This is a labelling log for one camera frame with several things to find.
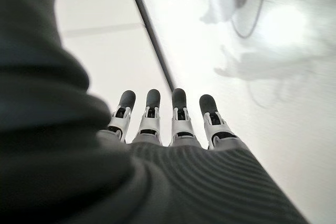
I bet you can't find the thin grey floor cable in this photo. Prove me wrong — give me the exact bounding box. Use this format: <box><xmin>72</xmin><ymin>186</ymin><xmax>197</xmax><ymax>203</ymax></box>
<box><xmin>230</xmin><ymin>0</ymin><xmax>297</xmax><ymax>39</ymax></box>

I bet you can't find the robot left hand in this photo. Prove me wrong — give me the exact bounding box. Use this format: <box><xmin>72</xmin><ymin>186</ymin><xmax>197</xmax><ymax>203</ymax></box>
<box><xmin>0</xmin><ymin>0</ymin><xmax>311</xmax><ymax>224</ymax></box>

